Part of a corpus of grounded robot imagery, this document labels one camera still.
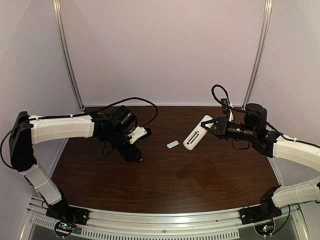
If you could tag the white battery cover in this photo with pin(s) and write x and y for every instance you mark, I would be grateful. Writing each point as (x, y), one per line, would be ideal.
(172, 144)

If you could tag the left aluminium frame post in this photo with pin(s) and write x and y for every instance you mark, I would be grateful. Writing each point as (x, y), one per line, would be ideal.
(66, 53)

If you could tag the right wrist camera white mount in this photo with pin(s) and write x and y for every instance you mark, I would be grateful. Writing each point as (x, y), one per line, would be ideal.
(227, 109)

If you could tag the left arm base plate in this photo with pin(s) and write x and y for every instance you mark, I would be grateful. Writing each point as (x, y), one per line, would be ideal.
(70, 214)

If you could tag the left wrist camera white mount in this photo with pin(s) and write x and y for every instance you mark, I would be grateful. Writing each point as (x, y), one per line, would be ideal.
(139, 132)

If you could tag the aluminium frame post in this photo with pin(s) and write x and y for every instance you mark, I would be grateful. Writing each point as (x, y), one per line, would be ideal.
(264, 32)
(66, 53)

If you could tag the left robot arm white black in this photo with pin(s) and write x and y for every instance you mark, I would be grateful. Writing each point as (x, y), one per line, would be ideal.
(119, 129)

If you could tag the right aluminium frame post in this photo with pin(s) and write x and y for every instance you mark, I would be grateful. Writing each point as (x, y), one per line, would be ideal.
(264, 32)

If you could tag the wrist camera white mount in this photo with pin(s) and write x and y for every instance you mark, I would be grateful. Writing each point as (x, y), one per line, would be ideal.
(139, 132)
(227, 109)

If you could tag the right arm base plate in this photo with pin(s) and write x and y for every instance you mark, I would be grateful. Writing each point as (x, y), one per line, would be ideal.
(255, 214)

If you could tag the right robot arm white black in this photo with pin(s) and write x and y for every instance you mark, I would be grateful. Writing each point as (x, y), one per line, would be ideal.
(273, 144)

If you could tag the white remote control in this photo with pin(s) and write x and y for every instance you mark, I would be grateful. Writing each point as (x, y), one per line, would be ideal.
(196, 134)

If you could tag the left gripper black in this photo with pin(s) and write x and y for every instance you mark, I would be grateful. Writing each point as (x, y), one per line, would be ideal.
(132, 153)

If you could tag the curved aluminium front rail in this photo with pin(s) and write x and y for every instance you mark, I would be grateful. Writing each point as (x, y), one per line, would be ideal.
(211, 225)

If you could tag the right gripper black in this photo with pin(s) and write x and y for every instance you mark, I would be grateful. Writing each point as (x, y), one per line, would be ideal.
(220, 127)

